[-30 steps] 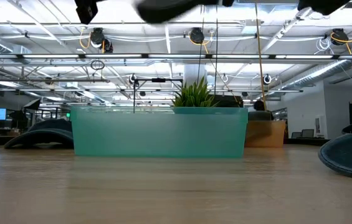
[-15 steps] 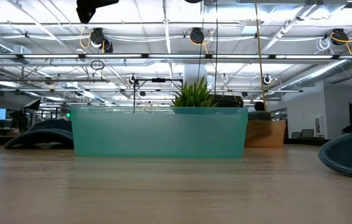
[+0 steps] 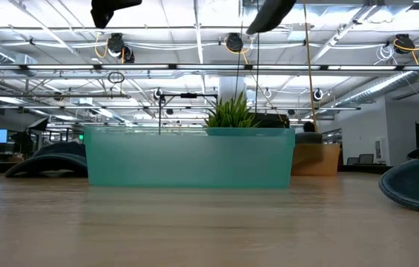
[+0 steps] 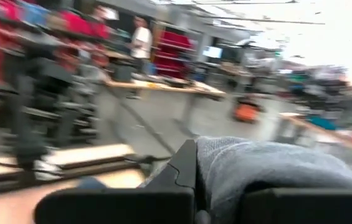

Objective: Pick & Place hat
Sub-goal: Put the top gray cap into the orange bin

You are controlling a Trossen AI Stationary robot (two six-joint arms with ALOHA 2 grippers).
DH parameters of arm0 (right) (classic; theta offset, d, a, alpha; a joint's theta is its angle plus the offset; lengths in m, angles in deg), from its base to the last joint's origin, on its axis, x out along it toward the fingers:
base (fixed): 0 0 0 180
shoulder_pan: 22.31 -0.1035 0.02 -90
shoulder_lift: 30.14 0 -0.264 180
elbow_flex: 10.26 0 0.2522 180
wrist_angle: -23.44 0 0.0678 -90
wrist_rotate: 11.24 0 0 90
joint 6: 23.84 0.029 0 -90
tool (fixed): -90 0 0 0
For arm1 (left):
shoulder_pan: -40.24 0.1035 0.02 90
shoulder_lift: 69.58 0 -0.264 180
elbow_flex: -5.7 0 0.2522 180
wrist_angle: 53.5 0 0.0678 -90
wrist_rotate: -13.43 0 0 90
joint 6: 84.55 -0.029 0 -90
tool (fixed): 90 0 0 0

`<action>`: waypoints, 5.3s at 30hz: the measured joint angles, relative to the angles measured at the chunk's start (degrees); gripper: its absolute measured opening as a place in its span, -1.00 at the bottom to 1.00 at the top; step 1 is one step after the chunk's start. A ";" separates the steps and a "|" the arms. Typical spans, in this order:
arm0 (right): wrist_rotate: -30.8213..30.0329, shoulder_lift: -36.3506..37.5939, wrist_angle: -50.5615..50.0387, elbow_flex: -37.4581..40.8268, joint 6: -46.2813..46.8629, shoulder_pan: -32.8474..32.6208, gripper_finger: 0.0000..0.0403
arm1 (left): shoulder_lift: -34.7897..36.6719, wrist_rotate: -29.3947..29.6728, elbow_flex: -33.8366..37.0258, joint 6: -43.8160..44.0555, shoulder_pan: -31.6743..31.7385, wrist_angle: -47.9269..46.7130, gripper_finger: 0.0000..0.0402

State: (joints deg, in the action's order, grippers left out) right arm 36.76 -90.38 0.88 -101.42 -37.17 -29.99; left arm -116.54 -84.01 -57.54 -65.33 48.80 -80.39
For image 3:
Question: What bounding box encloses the dark blue denim cap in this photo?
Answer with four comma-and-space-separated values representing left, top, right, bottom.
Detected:
4, 141, 88, 178
378, 145, 419, 217

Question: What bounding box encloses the artificial green plant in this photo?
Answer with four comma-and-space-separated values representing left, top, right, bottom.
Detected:
204, 91, 260, 129

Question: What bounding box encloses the orange translucent plastic bin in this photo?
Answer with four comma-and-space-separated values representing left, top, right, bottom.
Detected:
291, 142, 342, 177

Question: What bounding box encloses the green translucent plastic bin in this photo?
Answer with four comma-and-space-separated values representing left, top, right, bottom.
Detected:
84, 126, 296, 188

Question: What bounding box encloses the black hanging cable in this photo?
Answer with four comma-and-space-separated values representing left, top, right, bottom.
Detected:
254, 0, 261, 114

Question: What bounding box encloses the black camera stand frame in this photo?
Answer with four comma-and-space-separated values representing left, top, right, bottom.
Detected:
158, 92, 219, 135

